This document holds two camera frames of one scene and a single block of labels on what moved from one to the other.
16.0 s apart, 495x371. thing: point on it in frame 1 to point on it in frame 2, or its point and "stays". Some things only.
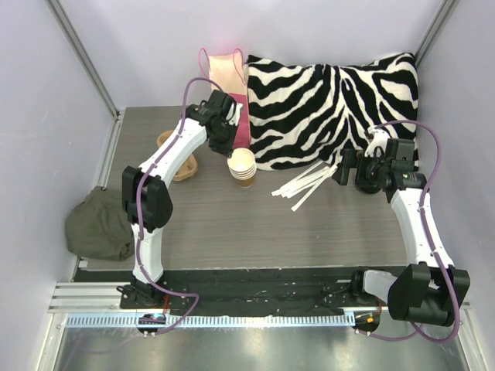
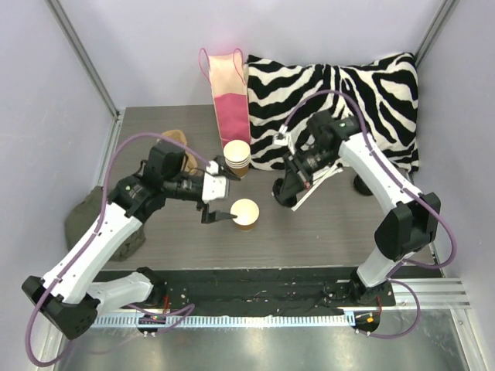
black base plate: [328, 291] stays
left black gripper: [225, 144] to [205, 205]
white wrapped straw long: [312, 190] stays
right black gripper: [346, 166] to [293, 170]
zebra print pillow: [301, 115] stays
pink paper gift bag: [227, 74] stays
